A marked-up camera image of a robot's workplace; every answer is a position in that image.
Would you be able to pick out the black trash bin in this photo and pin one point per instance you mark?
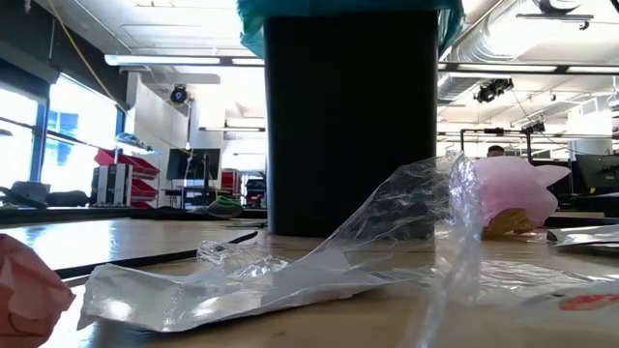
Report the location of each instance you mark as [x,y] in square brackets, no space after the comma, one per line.
[348,125]

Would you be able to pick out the pink paper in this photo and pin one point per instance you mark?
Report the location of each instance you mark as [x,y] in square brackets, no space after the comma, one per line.
[29,295]

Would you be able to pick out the ceiling spotlight rig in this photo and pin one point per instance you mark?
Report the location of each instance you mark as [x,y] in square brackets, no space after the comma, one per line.
[493,89]

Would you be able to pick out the clear bag with red label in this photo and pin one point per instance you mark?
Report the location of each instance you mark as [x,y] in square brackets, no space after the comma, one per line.
[556,314]

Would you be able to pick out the dark bundle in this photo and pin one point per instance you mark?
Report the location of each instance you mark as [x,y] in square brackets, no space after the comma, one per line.
[67,199]
[26,191]

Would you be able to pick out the black round spotlight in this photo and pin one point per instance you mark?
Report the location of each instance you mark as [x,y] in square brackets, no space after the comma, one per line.
[179,94]

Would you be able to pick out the white translucent plastic packet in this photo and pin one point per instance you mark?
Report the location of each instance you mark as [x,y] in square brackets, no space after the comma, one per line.
[217,295]

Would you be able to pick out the teal plastic bin liner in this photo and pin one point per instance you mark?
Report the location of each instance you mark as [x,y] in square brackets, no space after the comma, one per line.
[251,29]

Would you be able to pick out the black overhead rig frame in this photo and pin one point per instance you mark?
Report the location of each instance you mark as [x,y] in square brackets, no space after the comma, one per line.
[493,130]

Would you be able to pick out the red bin shelf rack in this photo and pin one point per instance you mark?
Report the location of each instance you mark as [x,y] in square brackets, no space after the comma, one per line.
[142,169]

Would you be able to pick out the person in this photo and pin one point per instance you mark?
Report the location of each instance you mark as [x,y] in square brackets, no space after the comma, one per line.
[495,151]

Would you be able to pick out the black computer monitor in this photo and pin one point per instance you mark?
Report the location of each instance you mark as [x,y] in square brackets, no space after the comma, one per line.
[599,171]
[193,164]

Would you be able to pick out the crumpled pink plastic bag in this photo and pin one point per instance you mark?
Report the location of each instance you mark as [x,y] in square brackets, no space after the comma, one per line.
[512,188]

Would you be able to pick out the silver ventilation duct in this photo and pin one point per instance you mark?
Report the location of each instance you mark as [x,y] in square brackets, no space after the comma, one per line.
[483,38]

